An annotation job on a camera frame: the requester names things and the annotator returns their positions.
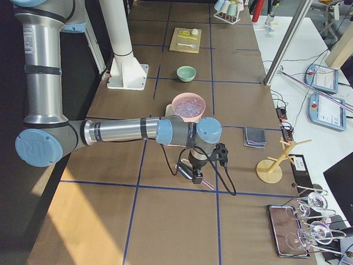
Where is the far teach pendant tablet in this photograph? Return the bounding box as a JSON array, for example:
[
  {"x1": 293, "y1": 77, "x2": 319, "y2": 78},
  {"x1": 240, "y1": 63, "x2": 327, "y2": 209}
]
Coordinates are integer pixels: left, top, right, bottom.
[{"x1": 305, "y1": 64, "x2": 338, "y2": 94}]

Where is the aluminium frame post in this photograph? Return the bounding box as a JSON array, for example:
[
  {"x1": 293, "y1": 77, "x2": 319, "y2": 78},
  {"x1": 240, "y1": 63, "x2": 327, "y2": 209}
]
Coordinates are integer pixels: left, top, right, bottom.
[{"x1": 263, "y1": 0, "x2": 313, "y2": 86}]

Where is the bamboo cutting board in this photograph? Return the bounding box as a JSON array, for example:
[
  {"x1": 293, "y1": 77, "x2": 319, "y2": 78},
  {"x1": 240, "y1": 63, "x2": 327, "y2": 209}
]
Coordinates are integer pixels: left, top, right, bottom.
[{"x1": 169, "y1": 28, "x2": 202, "y2": 54}]

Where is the white paper cup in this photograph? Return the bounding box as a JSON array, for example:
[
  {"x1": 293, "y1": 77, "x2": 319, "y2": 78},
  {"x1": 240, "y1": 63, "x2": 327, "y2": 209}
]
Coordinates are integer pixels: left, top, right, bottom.
[{"x1": 268, "y1": 21, "x2": 278, "y2": 34}]

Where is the pink bowl with ice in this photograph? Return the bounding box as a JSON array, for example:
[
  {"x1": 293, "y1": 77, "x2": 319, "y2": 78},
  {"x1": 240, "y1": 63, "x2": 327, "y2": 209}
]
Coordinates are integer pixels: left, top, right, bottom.
[{"x1": 172, "y1": 92, "x2": 206, "y2": 123}]

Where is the red bottle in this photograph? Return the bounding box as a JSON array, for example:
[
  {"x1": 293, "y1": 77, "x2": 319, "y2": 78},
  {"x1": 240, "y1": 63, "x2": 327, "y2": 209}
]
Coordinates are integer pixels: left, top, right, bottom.
[{"x1": 252, "y1": 0, "x2": 264, "y2": 23}]

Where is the metal tray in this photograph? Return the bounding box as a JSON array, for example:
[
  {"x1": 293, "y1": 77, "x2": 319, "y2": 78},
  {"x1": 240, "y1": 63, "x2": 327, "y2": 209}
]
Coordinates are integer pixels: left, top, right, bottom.
[{"x1": 267, "y1": 204, "x2": 310, "y2": 258}]

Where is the near teach pendant tablet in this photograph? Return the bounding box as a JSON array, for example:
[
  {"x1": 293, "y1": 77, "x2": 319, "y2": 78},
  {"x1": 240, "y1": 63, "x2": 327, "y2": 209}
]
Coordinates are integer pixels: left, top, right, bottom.
[{"x1": 308, "y1": 93, "x2": 346, "y2": 131}]

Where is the cup rack with cups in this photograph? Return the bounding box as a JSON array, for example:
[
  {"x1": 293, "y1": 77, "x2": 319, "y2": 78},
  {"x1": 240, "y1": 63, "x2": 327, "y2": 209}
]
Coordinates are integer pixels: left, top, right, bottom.
[{"x1": 213, "y1": 0, "x2": 244, "y2": 25}]

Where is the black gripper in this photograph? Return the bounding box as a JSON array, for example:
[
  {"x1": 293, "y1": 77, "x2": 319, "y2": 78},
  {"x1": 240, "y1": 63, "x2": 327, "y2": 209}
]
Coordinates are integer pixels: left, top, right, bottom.
[{"x1": 188, "y1": 151, "x2": 207, "y2": 184}]

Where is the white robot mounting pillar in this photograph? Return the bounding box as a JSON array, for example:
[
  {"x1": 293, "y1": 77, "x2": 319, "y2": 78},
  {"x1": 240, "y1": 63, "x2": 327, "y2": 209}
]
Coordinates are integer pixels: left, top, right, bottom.
[{"x1": 99, "y1": 0, "x2": 149, "y2": 91}]

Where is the white plastic spoon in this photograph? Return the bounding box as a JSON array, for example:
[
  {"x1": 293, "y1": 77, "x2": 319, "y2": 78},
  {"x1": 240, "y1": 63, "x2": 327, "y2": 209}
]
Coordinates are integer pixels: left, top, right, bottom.
[{"x1": 177, "y1": 43, "x2": 196, "y2": 48}]

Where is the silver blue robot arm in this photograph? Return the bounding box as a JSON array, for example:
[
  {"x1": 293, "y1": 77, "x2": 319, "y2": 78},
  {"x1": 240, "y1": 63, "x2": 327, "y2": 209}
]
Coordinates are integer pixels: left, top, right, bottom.
[{"x1": 13, "y1": 1, "x2": 222, "y2": 184}]

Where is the green ceramic bowl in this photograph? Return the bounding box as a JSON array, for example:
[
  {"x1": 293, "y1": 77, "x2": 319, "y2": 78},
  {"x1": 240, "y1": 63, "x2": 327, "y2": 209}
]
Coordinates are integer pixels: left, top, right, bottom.
[{"x1": 176, "y1": 66, "x2": 196, "y2": 82}]

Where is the wooden mug tree stand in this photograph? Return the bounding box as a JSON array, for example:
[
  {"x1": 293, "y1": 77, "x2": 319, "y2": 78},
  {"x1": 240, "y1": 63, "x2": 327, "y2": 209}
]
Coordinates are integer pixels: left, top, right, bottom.
[{"x1": 256, "y1": 137, "x2": 311, "y2": 184}]

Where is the folded grey cloth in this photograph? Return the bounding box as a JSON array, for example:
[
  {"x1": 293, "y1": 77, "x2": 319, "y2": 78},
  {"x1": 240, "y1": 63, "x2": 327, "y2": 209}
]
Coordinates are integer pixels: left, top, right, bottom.
[{"x1": 243, "y1": 127, "x2": 267, "y2": 149}]

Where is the beige plastic tray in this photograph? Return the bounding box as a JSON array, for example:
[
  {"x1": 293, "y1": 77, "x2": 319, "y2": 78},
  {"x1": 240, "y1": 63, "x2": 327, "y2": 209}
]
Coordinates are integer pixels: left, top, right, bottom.
[{"x1": 165, "y1": 104, "x2": 175, "y2": 116}]

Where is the teach pendant tablet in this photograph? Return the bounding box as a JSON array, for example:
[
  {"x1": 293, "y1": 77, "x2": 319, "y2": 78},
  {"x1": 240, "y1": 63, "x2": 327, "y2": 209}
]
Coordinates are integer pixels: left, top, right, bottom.
[
  {"x1": 305, "y1": 64, "x2": 338, "y2": 94},
  {"x1": 308, "y1": 93, "x2": 346, "y2": 131}
]

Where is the metal ice scoop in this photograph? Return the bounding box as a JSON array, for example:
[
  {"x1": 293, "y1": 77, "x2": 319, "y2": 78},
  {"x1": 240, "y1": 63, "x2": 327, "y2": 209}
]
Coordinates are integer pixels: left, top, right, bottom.
[{"x1": 175, "y1": 162, "x2": 215, "y2": 190}]

